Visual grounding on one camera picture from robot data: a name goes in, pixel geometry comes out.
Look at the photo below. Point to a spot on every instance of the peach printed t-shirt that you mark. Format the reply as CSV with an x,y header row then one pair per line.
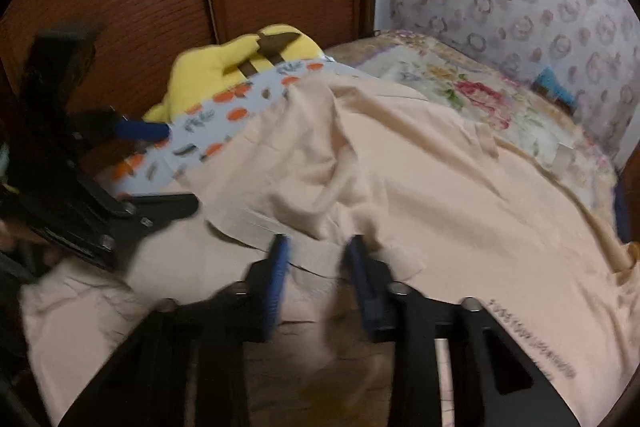
x,y
454,210

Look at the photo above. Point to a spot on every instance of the cardboard box with blue cloth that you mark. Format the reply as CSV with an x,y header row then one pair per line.
x,y
547,85

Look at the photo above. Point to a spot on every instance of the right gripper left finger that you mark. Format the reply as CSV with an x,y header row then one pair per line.
x,y
183,365

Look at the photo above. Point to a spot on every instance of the yellow pikachu plush toy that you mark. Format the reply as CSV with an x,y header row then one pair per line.
x,y
208,71

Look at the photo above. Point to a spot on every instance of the floral beige bed quilt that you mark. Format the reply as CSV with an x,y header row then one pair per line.
x,y
480,93

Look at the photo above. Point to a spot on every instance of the orange print white blanket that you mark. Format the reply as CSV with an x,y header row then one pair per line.
x,y
210,126

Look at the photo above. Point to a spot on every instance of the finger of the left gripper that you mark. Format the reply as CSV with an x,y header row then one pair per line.
x,y
138,130
156,211

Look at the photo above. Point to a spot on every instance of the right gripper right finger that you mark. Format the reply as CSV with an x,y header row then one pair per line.
x,y
494,382

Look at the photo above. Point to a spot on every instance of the navy blue bed sheet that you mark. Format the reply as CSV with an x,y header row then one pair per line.
x,y
622,221

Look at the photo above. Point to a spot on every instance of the person's left hand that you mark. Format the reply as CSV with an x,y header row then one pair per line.
x,y
15,233

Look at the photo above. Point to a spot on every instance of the pink circle pattern curtain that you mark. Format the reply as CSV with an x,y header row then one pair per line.
x,y
591,46

